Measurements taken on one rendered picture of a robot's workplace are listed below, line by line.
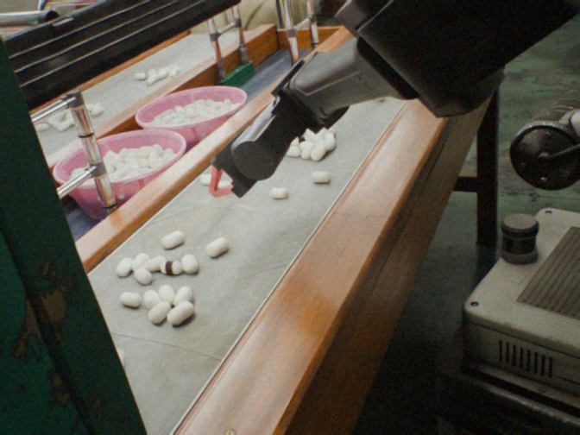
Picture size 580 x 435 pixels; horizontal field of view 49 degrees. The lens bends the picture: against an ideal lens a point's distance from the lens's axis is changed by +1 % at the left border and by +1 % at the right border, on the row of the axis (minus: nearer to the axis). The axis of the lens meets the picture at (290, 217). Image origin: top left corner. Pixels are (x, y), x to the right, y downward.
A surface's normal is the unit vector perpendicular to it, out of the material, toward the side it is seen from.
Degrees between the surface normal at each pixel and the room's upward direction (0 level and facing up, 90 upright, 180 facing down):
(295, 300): 0
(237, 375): 0
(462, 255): 0
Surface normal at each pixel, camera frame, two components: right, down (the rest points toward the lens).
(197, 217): -0.14, -0.86
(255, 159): -0.32, 0.58
